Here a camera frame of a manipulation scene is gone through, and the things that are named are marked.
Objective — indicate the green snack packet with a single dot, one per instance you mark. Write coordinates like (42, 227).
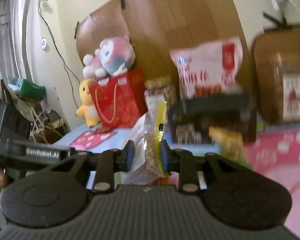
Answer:
(227, 142)

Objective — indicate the red gift bag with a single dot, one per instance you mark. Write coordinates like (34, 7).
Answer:
(120, 100)

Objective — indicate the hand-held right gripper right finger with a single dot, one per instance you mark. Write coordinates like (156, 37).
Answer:
(164, 156)

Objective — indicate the green bag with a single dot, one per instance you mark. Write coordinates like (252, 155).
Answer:
(30, 88)

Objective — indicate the pink grey plush toy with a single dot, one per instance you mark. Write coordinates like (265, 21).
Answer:
(116, 55)

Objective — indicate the printed blue pink blanket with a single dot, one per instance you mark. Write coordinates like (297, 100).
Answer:
(277, 160)

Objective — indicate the yellow duck plush toy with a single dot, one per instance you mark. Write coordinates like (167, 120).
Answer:
(87, 100)

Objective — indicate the grey curtain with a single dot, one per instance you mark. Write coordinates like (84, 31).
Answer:
(12, 30)

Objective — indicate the black snack box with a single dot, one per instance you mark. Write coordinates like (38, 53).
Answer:
(210, 112)

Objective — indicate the wooden headboard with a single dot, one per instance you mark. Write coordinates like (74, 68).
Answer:
(180, 17)

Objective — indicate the clear zip bag of grains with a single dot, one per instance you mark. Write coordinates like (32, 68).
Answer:
(151, 150)

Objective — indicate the black metal rack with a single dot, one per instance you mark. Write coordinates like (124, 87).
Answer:
(285, 23)

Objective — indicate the pink white snack bag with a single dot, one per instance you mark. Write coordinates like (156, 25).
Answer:
(205, 67)

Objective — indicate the clear jar of nuts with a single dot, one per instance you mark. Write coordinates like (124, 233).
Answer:
(288, 87)
(162, 90)

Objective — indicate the small white pink plush toy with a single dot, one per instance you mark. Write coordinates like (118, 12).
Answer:
(90, 66)

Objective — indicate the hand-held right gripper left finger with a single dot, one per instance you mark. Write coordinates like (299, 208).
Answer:
(130, 156)

